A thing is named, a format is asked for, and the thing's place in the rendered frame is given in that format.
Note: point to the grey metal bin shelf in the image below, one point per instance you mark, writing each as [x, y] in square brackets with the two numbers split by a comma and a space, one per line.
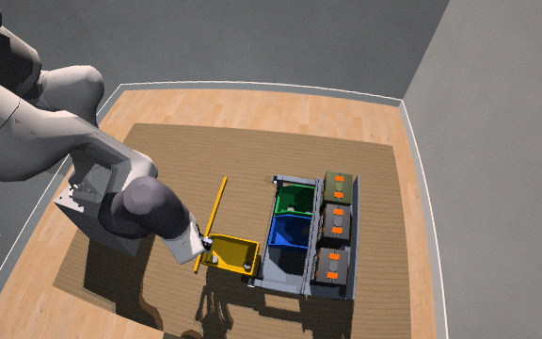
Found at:
[282, 270]

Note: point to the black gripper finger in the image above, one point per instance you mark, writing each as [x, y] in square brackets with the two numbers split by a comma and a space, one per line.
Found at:
[207, 243]

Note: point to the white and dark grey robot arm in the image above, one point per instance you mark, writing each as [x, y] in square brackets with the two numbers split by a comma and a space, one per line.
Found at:
[32, 140]

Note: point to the blue open bin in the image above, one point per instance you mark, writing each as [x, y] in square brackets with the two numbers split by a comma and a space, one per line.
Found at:
[287, 233]

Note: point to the yellow bin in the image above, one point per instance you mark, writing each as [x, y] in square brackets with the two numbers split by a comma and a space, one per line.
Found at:
[232, 254]

